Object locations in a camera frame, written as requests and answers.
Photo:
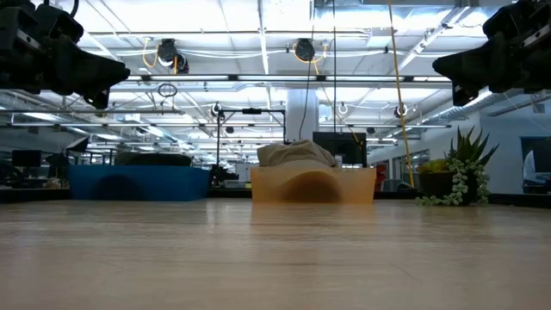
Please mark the black metal stand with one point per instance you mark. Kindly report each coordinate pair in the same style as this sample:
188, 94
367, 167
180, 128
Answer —
251, 111

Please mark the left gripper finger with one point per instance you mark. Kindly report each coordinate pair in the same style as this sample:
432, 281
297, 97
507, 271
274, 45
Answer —
86, 71
99, 99

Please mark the red object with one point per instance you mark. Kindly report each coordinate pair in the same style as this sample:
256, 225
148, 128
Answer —
381, 176

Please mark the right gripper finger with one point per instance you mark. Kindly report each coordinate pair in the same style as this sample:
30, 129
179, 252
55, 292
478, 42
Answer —
478, 69
462, 95

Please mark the blue plastic bin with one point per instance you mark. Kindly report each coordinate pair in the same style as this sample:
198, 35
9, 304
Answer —
172, 183

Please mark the potted succulent plant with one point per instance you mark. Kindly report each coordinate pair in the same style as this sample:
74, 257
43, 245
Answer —
469, 153

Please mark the orange translucent plastic bin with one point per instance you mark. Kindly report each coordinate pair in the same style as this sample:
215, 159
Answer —
267, 185

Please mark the large black monitor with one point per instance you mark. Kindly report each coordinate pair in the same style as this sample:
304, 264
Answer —
344, 148

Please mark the black desk monitor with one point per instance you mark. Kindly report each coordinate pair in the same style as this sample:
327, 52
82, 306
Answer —
26, 158

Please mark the beige baseball cap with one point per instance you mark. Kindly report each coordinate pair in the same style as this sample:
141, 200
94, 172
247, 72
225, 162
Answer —
297, 153

